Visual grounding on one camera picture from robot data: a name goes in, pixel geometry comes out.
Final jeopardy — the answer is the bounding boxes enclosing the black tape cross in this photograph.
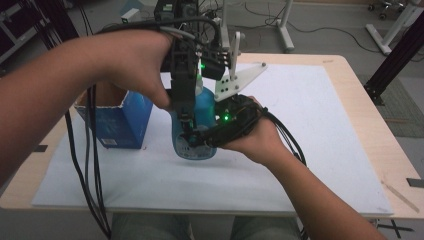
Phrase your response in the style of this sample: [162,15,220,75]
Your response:
[377,219,415,240]

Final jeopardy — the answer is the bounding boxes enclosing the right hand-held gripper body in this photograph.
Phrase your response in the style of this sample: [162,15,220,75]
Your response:
[196,61,269,148]

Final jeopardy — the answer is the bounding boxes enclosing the white desk frame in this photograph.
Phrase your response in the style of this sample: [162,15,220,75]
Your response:
[364,0,424,56]

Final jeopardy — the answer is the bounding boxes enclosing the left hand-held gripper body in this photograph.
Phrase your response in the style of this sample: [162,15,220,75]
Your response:
[160,19,242,116]

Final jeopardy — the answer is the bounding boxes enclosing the black electronic device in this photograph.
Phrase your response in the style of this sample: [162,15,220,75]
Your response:
[153,0,201,22]

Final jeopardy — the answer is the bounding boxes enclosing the grey-green floor mat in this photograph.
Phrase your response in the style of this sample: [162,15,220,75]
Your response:
[357,73,424,140]

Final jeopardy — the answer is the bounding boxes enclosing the black cable bundle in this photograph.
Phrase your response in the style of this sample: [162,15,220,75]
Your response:
[64,84,113,240]

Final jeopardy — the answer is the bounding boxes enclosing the thin black floor cable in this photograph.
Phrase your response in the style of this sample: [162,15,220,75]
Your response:
[244,0,383,54]

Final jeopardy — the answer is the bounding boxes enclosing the person's right hand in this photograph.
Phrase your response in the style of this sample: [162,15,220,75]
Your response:
[218,95,295,167]

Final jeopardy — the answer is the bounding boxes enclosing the black metal stand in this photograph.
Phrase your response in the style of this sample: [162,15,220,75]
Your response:
[363,13,424,105]

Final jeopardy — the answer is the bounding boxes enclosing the blue cardboard box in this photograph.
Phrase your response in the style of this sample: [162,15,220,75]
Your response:
[73,81,154,150]

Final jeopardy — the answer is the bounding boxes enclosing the white stand leg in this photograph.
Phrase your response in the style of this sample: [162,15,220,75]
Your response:
[275,0,296,54]

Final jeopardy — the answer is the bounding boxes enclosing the black equipment rack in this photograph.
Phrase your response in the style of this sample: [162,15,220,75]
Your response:
[0,0,80,68]

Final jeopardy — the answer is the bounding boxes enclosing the white table mat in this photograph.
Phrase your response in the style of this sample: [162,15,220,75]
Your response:
[31,63,395,216]

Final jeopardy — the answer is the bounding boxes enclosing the person's left hand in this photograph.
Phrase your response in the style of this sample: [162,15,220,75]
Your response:
[89,29,175,112]

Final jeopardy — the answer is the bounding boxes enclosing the blue liquid pump bottle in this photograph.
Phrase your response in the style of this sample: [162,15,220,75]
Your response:
[169,73,218,161]

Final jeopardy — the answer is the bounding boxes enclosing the small white box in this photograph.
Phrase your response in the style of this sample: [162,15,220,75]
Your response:
[120,7,141,24]

